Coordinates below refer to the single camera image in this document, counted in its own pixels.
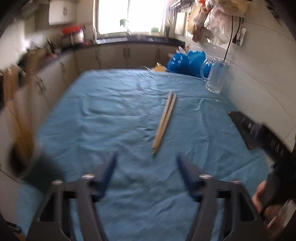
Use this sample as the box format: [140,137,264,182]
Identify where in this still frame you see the wooden chopstick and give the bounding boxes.
[152,91,173,154]
[153,92,177,155]
[3,65,34,166]

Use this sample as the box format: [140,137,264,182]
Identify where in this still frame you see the beige kitchen cabinets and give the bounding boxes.
[0,43,183,176]

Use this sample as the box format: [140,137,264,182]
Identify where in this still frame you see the person's right hand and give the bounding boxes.
[252,181,287,229]

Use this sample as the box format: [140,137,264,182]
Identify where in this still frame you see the black perforated utensil holder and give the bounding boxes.
[9,142,64,193]

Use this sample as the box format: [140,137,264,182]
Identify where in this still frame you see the clear glass mug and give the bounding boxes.
[200,57,230,94]

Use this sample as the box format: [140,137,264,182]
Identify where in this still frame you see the blue towel table cloth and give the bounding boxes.
[17,69,270,241]

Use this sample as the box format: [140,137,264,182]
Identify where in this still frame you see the blue plastic bag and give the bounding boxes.
[166,50,206,78]

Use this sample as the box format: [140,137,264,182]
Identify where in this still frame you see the yellow packet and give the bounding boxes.
[151,63,167,72]

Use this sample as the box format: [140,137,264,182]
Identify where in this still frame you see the hanging plastic bags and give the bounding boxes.
[186,1,249,44]

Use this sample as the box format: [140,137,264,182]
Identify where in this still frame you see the red lidded rice cooker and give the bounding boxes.
[62,25,84,47]

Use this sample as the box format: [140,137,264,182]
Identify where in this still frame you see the black power cable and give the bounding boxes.
[223,15,243,61]

